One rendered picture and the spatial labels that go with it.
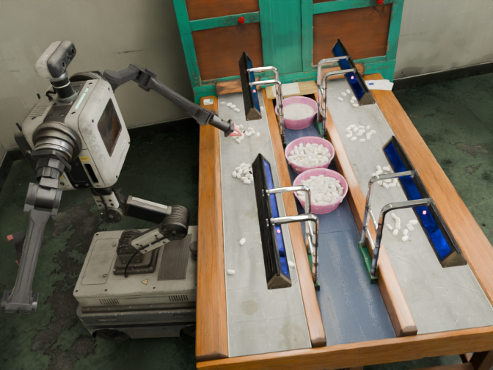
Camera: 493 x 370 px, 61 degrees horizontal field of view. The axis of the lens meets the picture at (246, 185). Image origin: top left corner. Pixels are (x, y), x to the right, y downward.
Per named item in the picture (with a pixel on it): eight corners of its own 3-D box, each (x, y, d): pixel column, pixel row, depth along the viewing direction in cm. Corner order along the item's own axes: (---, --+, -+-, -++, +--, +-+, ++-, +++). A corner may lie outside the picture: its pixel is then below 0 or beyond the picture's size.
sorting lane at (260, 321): (229, 360, 152) (228, 357, 150) (218, 100, 285) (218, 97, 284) (311, 350, 151) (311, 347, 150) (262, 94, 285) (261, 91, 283)
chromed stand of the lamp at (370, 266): (370, 284, 173) (382, 210, 143) (357, 247, 188) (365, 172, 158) (416, 278, 173) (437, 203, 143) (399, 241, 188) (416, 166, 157)
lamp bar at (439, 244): (442, 269, 133) (447, 255, 128) (381, 150, 179) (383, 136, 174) (466, 266, 133) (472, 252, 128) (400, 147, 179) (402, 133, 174)
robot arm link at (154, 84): (136, 85, 229) (143, 67, 225) (140, 84, 234) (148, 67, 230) (200, 127, 226) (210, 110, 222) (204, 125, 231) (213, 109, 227)
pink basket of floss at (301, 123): (300, 138, 251) (300, 125, 245) (267, 123, 266) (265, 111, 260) (326, 117, 264) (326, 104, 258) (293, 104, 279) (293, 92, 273)
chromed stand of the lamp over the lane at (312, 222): (274, 296, 174) (266, 225, 144) (269, 258, 189) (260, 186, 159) (320, 291, 174) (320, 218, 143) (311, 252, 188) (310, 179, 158)
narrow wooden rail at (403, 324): (398, 347, 155) (403, 332, 148) (309, 95, 288) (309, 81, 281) (413, 345, 155) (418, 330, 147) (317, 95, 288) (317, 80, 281)
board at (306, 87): (267, 99, 270) (267, 98, 269) (265, 88, 281) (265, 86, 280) (318, 92, 269) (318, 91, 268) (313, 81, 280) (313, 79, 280)
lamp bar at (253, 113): (246, 121, 206) (244, 109, 201) (238, 63, 252) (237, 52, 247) (262, 119, 206) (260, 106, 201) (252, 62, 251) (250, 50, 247)
